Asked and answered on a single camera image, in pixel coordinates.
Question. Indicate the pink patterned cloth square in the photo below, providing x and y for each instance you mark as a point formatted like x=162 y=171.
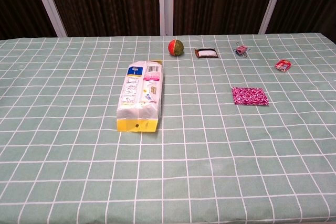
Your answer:
x=249 y=96

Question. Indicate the white yellow plastic package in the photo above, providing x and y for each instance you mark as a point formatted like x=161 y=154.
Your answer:
x=139 y=90

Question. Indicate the red green ball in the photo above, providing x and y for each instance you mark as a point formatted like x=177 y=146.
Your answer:
x=176 y=47

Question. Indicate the brown white flat packet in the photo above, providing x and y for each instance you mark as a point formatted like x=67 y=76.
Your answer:
x=207 y=53

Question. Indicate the pink binder clip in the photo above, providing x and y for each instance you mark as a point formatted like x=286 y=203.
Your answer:
x=241 y=50

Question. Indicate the green checked tablecloth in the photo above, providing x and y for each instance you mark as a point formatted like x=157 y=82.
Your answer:
x=78 y=155

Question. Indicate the dark fabric partition panel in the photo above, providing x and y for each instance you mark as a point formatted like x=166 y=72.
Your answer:
x=223 y=3
x=15 y=3
x=309 y=3
x=105 y=3

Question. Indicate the red snack packet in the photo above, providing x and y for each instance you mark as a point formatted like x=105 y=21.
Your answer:
x=283 y=65

